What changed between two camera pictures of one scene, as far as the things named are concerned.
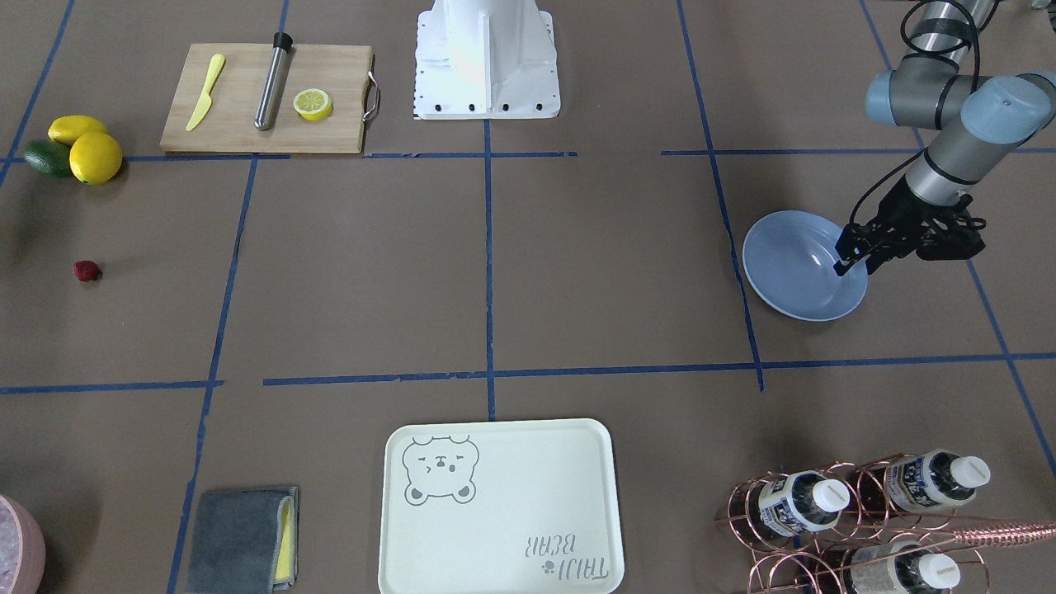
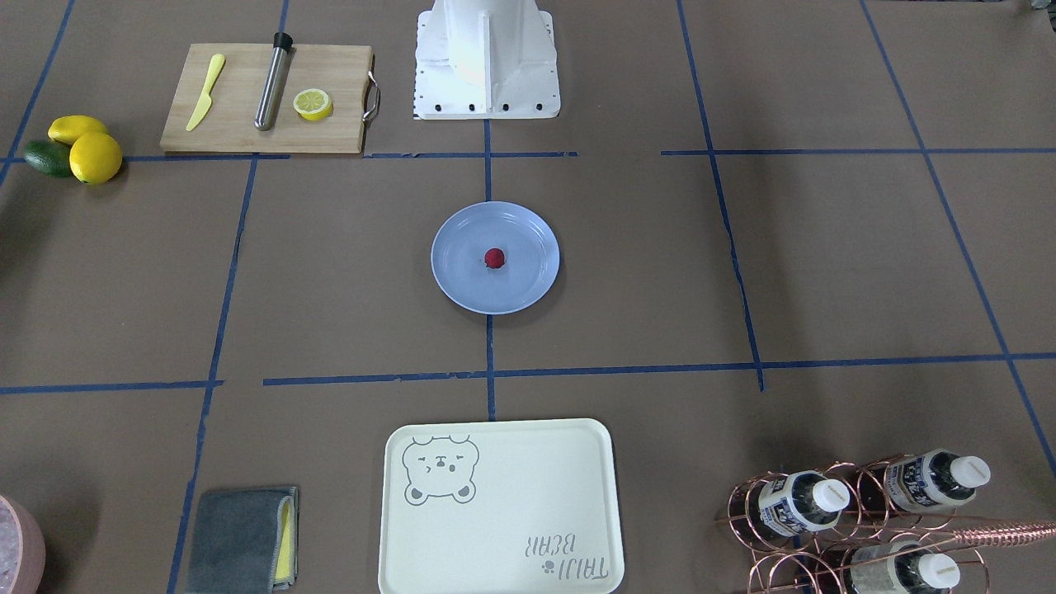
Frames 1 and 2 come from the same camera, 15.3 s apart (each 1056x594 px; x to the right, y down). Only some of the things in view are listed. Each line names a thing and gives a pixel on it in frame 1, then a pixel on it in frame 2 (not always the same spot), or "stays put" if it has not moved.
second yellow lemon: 63,129 stays put
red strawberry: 87,271 → 494,258
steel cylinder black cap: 275,81 stays put
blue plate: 789,257 → 494,258
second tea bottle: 797,503 stays put
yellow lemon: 95,157 stays put
